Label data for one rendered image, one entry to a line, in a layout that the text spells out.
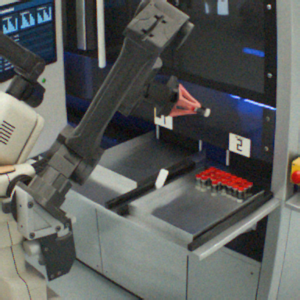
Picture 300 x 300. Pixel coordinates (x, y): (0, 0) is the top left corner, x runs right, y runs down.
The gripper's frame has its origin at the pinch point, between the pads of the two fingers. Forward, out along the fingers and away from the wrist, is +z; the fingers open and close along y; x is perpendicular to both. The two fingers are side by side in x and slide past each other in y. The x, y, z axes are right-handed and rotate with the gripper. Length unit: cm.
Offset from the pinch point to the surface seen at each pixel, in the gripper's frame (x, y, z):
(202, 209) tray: 3.8, 31.1, 19.1
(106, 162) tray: -29, 55, -4
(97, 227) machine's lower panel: -48, 113, 14
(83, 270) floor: -50, 154, 21
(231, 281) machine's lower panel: 2, 65, 52
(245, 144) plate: -14.6, 16.2, 28.1
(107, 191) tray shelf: -8.7, 48.4, -5.4
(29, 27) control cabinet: -66, 35, -48
